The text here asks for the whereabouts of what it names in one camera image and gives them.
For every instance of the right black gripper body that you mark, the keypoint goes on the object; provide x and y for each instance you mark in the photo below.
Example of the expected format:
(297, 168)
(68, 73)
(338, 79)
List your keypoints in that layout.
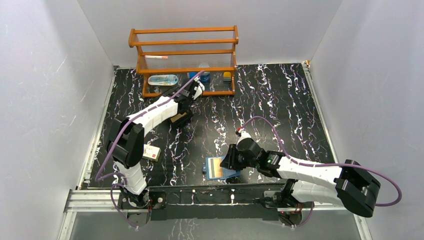
(239, 162)

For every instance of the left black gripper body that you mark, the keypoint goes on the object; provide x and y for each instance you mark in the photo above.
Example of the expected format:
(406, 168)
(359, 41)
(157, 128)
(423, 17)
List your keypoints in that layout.
(182, 117)

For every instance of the orange credit card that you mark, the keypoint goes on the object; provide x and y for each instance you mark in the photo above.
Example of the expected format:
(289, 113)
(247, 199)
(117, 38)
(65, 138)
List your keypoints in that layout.
(215, 163)

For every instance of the blue card holder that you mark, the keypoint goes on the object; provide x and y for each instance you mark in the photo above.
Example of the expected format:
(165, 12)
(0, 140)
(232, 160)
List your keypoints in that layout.
(214, 171)

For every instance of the black card tray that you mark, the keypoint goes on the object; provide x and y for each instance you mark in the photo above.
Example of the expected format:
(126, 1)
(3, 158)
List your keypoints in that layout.
(181, 107)

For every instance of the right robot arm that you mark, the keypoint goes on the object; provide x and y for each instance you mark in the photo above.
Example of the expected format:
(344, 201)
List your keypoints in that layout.
(348, 185)

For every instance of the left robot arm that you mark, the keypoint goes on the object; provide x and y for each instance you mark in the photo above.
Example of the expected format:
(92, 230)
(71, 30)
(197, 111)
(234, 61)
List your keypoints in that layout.
(126, 138)

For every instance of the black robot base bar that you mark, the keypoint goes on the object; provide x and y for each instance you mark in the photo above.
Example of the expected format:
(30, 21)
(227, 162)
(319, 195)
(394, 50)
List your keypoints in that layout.
(232, 201)

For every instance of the small blue box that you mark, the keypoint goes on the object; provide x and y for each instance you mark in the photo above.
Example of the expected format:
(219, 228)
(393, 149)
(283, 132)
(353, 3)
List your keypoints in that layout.
(192, 74)

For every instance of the blue lidded jar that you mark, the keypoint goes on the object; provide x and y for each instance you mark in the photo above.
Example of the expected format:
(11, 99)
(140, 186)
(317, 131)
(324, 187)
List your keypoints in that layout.
(206, 76)

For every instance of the toothbrush blister pack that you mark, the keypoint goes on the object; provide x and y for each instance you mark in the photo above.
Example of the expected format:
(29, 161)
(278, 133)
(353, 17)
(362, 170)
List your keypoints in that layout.
(163, 80)

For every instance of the yellow and grey sponge block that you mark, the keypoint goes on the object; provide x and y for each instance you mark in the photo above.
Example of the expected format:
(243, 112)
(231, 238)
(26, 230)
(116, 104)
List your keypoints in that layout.
(227, 77)

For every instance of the white and orange tube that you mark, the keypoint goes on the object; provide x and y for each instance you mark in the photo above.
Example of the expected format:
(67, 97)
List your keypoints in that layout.
(162, 57)

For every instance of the small white and yellow box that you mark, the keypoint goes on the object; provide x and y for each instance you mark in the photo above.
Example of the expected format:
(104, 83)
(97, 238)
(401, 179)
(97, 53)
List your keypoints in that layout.
(151, 153)

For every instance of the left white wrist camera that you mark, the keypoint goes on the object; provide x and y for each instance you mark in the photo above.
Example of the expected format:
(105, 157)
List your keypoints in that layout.
(199, 88)

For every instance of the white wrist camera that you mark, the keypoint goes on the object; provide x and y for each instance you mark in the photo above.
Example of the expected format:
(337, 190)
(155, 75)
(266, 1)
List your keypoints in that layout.
(242, 134)
(199, 88)

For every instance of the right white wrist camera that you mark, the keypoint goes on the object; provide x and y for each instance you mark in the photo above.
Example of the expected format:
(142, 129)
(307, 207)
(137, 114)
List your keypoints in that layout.
(242, 134)

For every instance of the orange wooden wire shelf rack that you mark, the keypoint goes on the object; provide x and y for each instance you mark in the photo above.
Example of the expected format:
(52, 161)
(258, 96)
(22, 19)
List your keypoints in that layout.
(186, 49)

